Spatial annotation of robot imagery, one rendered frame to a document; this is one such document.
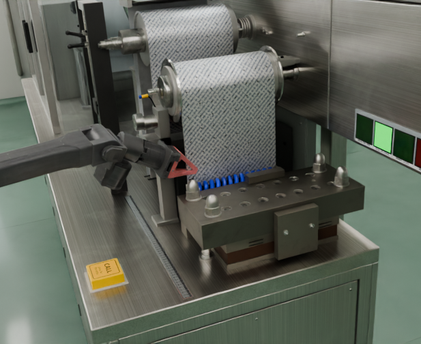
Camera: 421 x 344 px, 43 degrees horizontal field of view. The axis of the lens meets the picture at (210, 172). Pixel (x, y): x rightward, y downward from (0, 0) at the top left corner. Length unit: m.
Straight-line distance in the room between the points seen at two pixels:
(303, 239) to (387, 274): 1.67
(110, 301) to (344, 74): 0.69
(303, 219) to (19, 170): 0.59
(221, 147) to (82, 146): 0.35
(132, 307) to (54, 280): 1.87
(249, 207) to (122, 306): 0.33
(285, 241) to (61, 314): 1.69
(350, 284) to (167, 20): 0.80
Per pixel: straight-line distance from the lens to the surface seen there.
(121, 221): 1.42
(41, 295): 2.85
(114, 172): 1.19
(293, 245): 1.19
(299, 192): 1.22
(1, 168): 1.05
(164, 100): 1.23
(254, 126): 1.28
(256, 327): 1.21
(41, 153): 1.07
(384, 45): 1.08
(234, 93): 1.24
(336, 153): 1.61
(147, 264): 1.22
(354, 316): 1.35
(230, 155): 1.28
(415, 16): 1.01
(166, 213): 1.37
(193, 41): 1.43
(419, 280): 2.82
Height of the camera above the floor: 1.55
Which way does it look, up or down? 23 degrees down
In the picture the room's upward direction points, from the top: 4 degrees counter-clockwise
